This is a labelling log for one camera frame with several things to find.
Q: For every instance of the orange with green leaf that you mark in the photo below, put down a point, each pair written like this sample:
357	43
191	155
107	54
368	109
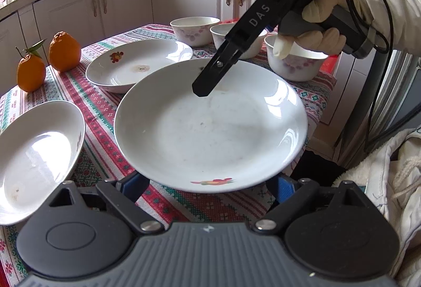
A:
31	73

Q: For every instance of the person's right forearm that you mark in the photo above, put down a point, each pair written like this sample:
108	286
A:
394	10

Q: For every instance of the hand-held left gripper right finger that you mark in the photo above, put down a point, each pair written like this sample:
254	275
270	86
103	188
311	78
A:
283	190

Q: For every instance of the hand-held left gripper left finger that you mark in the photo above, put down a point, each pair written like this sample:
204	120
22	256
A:
133	185

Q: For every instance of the bumpy orange without leaf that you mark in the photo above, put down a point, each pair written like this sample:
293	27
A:
64	52

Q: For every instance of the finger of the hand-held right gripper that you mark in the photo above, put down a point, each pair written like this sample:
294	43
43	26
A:
210	79

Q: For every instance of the white pink-flower bowl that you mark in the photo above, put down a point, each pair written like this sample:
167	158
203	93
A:
296	68
223	33
194	29

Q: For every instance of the red green patterned tablecloth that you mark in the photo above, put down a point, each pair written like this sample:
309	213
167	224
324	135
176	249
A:
98	119

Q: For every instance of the large white flower-print plate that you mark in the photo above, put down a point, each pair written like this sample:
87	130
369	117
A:
210	129

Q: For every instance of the white plate with brown stain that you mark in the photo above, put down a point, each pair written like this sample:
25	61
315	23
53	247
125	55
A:
131	60

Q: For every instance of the white fleece jacket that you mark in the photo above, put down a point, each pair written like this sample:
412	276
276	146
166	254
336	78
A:
394	181

